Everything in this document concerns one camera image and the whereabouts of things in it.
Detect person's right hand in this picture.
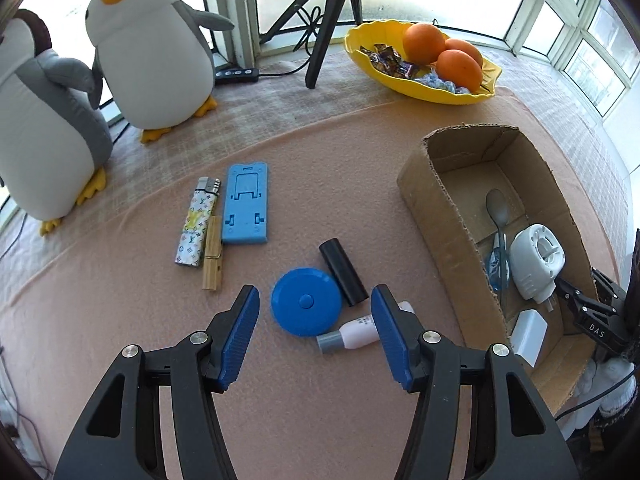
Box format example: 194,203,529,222
581,357,640,429

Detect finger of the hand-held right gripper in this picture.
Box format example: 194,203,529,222
555,276,617,320
591,267,627,306

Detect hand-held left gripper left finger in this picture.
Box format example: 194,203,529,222
52,285,261,480

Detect wooden clothespin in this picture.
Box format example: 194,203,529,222
201,216,225,291

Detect metal spoon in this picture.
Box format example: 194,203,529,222
485,188,512,311

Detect black inline remote control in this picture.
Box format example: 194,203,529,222
214,66,261,85

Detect orange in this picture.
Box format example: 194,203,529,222
403,23,447,66
436,49,484,92
445,38,485,69

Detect white charger block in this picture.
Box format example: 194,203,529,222
509,309,550,367

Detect blue phone stand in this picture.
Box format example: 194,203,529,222
221,161,269,246

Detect patterned lighter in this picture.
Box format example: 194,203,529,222
174,177,221,269

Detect black cylinder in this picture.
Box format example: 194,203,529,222
318,239,370,307

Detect small penguin plush toy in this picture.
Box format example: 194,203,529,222
85,0,236,144

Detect white tube with grey cap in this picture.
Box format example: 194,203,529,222
316,301,416,356

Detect small clear blue packet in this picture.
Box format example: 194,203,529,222
487,247,511,294

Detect cardboard box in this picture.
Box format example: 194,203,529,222
397,124,601,413

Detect yellow leaf-shaped bowl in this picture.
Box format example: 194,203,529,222
344,19,502,106

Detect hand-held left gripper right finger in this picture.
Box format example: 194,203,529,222
371,285,583,480

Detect white plug-in mosquito repeller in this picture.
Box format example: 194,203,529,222
509,223,567,305

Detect pile of blue white candies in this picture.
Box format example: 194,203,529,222
417,72,471,95

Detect pile of dark wrapped chocolates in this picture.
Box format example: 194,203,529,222
360,44,422,80

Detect white checked cloth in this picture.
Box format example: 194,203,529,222
0,42,632,321

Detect large penguin plush toy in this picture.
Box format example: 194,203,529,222
0,9,114,237

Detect black tripod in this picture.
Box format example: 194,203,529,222
260,0,364,90

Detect black cable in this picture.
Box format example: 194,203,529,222
0,342,53,478

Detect blue round tape measure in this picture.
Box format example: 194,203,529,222
271,268,343,337

